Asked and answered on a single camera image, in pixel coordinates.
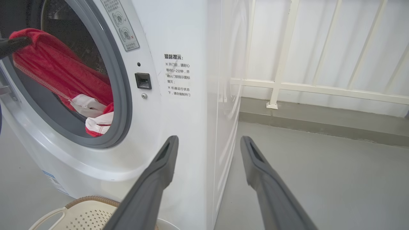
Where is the grey rubber door gasket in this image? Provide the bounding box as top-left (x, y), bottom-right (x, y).
top-left (6, 0), bottom-right (133, 149)

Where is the white garment with red trim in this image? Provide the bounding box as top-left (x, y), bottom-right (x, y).
top-left (70, 94), bottom-right (114, 134)

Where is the white front-load washing machine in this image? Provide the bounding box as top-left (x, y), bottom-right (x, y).
top-left (0, 0), bottom-right (253, 230)

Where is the black text notice sticker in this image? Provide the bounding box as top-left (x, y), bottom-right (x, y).
top-left (164, 54), bottom-right (192, 98)

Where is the blue energy label sticker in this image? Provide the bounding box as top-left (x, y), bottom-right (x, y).
top-left (42, 170), bottom-right (69, 195)

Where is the round white filter cover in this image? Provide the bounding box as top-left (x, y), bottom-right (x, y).
top-left (157, 218), bottom-right (181, 230)

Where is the white metal railing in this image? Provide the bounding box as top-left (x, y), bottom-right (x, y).
top-left (230, 0), bottom-right (409, 110)

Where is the grey warning sticker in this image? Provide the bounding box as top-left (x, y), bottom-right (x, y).
top-left (101, 0), bottom-right (140, 52)

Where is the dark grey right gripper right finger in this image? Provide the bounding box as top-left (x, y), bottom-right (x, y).
top-left (240, 136), bottom-right (318, 230)

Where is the steel washer drum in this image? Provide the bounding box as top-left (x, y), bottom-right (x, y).
top-left (42, 0), bottom-right (109, 77)

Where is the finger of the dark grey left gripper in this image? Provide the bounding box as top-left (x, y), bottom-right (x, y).
top-left (0, 36), bottom-right (32, 60)

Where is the cream perforated laundry basket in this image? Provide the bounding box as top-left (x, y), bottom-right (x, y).
top-left (29, 195), bottom-right (160, 230)

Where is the black door latch socket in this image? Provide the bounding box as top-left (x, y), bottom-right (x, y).
top-left (135, 73), bottom-right (152, 90)

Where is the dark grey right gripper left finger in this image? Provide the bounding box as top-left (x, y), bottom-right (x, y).
top-left (103, 135), bottom-right (179, 230)

